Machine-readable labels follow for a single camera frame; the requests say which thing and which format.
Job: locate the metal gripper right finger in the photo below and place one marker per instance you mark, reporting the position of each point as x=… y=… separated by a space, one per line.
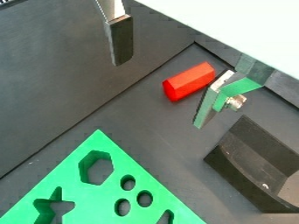
x=226 y=91

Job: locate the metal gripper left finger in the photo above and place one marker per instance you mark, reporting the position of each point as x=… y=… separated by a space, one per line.
x=119 y=30

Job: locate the red hexagonal prism block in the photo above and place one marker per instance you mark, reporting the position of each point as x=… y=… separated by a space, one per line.
x=189 y=81

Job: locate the green shape sorter board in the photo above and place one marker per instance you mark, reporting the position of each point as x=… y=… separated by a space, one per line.
x=108 y=186

